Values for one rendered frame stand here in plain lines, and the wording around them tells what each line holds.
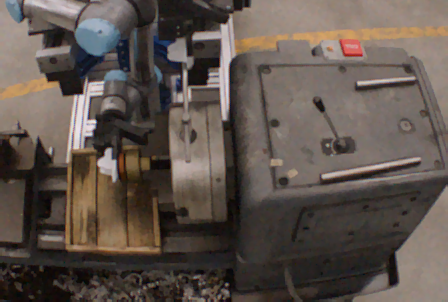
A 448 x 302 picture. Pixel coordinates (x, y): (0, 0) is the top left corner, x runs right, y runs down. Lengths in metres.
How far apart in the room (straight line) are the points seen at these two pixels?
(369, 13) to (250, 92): 2.34
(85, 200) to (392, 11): 2.66
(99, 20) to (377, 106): 0.74
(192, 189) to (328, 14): 2.35
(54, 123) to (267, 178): 1.94
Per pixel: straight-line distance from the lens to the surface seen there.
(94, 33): 1.30
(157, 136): 1.38
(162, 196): 1.33
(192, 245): 1.54
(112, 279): 1.83
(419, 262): 2.61
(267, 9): 3.41
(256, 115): 1.29
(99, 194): 1.63
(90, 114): 2.67
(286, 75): 1.37
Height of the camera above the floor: 2.29
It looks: 56 degrees down
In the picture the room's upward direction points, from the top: straight up
